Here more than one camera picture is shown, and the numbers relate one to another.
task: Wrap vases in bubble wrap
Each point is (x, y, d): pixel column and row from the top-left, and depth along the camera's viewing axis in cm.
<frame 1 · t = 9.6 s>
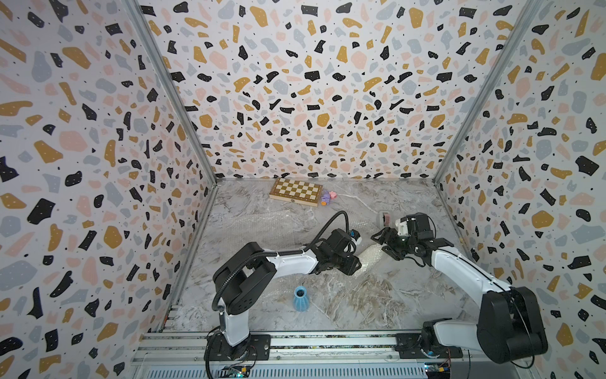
left hand: (360, 262, 86), fingers open
right hand: (377, 241, 87), fingers open
small blue ribbed vase: (301, 300, 76), point 10 cm above the table
clear bubble wrap sheet: (385, 289, 89), on the table
wooden chessboard: (297, 192, 115), point 3 cm above the table
purple orange small toy: (325, 198, 113), point 3 cm above the table
pink small toy block: (333, 195, 115), point 3 cm above the table

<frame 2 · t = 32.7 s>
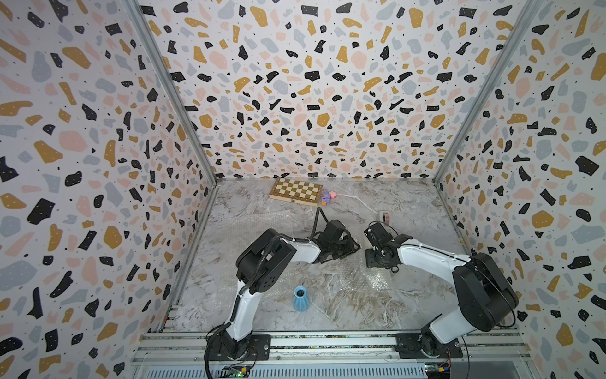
left hand: (364, 248, 92), fingers open
right hand: (374, 260, 92), fingers open
the named things where they were.

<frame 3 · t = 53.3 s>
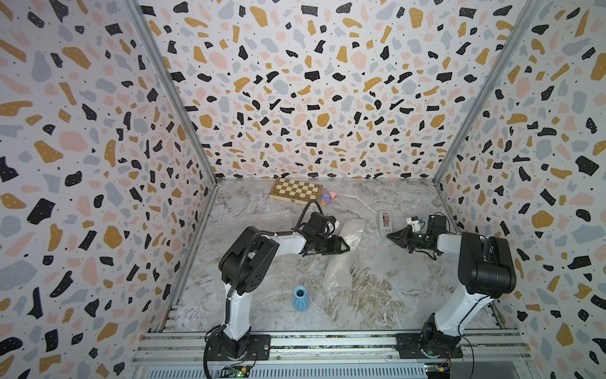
left hand: (347, 249, 92), fingers open
right hand: (390, 235, 95), fingers closed
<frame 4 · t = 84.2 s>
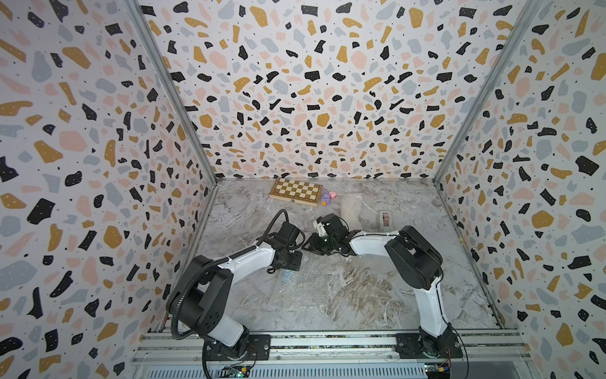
left hand: (298, 261, 90), fingers open
right hand: (303, 248, 93), fingers closed
